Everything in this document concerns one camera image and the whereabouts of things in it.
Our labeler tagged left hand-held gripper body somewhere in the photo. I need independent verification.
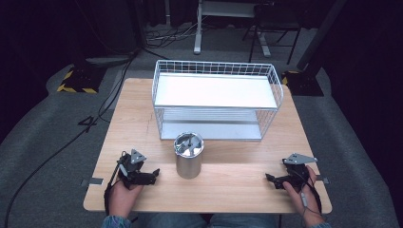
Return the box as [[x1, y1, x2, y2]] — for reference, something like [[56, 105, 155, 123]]
[[117, 148, 157, 188]]

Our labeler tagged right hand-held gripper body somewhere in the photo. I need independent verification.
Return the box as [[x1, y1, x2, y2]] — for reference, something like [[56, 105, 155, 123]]
[[278, 152, 318, 191]]

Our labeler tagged person's right hand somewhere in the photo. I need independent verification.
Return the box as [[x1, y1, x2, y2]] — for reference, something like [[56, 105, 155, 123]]
[[282, 164, 325, 223]]

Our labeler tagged person's left hand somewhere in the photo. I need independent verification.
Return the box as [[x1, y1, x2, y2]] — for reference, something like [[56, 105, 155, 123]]
[[108, 169, 144, 220]]

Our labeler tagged silver metal canister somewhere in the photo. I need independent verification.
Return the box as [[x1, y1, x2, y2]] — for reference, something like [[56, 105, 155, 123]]
[[173, 131, 205, 181]]

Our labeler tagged person's left leg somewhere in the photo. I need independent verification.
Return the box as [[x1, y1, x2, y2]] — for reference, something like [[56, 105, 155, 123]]
[[135, 212, 207, 228]]

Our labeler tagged person's leg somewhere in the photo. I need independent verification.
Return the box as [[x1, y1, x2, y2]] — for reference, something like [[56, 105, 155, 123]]
[[135, 212, 207, 228], [210, 213, 280, 228]]

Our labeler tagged person's right leg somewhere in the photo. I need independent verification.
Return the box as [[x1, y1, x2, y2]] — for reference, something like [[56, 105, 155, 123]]
[[210, 213, 280, 228]]

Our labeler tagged black yellow striped base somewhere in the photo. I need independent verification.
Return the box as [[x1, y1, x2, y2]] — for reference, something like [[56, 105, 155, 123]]
[[56, 64, 108, 95], [280, 69, 325, 97]]

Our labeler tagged black chair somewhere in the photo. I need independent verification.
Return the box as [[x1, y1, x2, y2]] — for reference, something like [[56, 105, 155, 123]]
[[241, 2, 302, 66]]

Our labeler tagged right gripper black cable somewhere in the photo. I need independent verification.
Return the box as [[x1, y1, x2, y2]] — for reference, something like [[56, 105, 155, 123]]
[[293, 164, 323, 222]]

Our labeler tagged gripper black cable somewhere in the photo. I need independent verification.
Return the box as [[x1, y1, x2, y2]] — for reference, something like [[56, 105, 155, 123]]
[[103, 153, 128, 217], [293, 164, 323, 222]]

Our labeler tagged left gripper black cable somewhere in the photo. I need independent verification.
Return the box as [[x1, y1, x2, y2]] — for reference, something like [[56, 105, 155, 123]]
[[103, 153, 128, 217]]

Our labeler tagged long black floor cable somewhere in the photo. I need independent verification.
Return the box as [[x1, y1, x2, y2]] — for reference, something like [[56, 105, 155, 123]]
[[3, 51, 138, 228]]

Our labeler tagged white wire shelf rack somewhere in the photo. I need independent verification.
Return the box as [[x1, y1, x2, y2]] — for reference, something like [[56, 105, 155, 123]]
[[151, 59, 284, 142]]

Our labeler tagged bundle of floor cables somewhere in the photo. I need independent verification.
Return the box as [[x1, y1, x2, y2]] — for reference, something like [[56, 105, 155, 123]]
[[143, 19, 205, 49]]

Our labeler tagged black slanted stand post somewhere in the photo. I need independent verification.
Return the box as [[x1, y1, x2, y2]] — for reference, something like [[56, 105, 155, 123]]
[[296, 0, 349, 72]]

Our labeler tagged white desk frame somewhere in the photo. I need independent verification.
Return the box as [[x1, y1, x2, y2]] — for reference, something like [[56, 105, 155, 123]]
[[193, 0, 273, 58]]

